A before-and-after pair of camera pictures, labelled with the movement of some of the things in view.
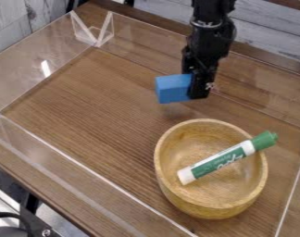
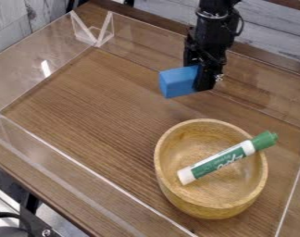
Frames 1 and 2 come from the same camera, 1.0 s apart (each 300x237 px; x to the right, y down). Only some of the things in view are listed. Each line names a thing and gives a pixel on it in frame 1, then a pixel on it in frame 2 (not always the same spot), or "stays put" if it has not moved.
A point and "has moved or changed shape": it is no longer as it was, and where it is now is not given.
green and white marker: [260, 142] stays put
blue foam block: [174, 87] has moved or changed shape
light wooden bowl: [224, 193] stays put
